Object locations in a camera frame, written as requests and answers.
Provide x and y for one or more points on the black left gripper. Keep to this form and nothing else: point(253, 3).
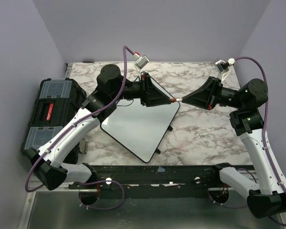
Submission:
point(150, 95)

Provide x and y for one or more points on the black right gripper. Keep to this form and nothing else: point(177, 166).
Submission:
point(207, 96)

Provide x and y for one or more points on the red capped whiteboard marker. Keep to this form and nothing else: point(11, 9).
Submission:
point(176, 100)

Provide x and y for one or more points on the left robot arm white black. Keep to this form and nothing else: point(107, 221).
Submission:
point(112, 85)

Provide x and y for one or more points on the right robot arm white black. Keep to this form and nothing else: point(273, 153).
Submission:
point(267, 197)

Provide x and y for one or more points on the black plastic toolbox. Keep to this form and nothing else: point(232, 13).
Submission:
point(56, 104)

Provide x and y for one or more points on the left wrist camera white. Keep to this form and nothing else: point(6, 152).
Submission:
point(140, 62)

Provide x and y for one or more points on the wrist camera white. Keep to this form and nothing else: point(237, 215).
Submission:
point(140, 62)
point(224, 68)

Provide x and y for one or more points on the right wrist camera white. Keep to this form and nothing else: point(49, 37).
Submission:
point(224, 68)

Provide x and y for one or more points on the white whiteboard black frame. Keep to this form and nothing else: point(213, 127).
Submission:
point(138, 128)

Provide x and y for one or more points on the black front mounting rail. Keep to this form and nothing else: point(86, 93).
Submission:
point(156, 182)

